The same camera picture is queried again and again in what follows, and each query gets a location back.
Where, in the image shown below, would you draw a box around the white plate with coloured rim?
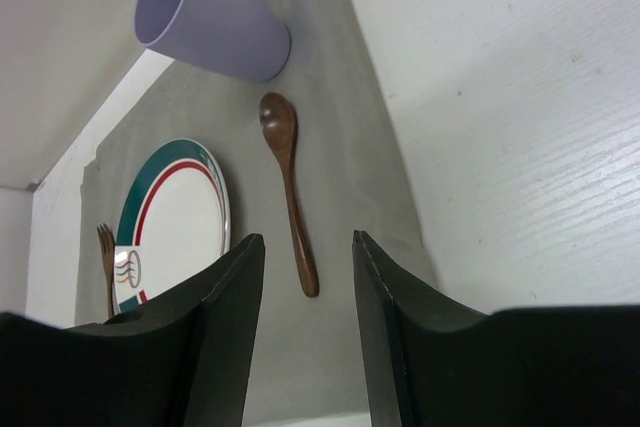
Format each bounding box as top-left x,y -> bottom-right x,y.
113,138 -> 231,313

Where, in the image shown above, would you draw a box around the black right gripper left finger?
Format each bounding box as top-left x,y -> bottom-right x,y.
1,234 -> 265,426

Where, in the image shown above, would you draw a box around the lilac cup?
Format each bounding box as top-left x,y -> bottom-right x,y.
134,0 -> 291,82

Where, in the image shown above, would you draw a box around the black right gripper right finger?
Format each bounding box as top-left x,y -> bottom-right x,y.
352,231 -> 639,426

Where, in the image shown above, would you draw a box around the brown wooden spoon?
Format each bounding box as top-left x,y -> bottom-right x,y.
259,92 -> 320,298

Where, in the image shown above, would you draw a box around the grey cloth napkin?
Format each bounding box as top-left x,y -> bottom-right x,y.
75,0 -> 435,425

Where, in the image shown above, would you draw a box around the brown wooden fork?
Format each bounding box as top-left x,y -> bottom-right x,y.
97,224 -> 115,318

